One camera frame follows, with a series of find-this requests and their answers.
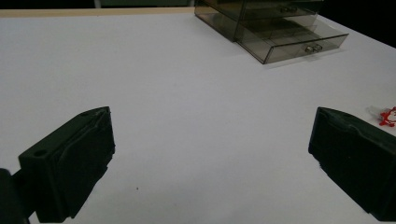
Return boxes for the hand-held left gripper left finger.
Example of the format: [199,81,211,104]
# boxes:
[18,105,116,224]

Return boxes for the smoky transparent drawer organizer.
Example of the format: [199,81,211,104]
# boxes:
[193,0,325,43]

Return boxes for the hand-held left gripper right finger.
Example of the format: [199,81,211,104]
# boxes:
[307,106,396,222]

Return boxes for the smoky transparent open drawer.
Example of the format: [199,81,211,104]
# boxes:
[233,13,349,65]

